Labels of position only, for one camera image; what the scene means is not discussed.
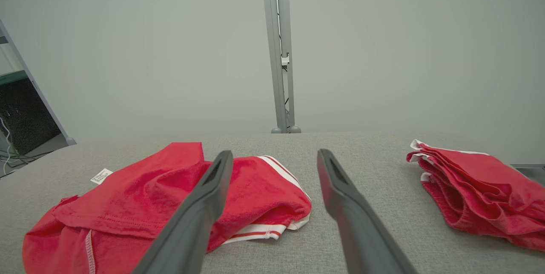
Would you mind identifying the red shorts with white stripe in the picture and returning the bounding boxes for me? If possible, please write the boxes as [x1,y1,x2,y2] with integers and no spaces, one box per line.
[407,139,545,252]

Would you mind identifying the white cable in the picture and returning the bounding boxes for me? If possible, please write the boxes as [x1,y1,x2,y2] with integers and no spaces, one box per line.
[0,116,13,176]

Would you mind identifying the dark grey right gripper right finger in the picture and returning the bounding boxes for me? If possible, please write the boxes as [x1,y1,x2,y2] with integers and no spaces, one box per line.
[317,149,418,274]

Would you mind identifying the grey partition post with round feet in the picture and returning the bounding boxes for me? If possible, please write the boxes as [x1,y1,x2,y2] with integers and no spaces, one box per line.
[261,0,301,134]

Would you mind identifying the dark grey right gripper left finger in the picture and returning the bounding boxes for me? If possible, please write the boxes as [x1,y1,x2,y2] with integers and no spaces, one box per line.
[133,150,234,274]

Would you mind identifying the black mesh equipment case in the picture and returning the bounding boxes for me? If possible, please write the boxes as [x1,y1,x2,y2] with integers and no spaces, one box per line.
[0,72,62,155]

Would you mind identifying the red white basketball jersey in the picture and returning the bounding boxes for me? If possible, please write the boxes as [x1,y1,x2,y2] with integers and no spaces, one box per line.
[22,142,313,274]

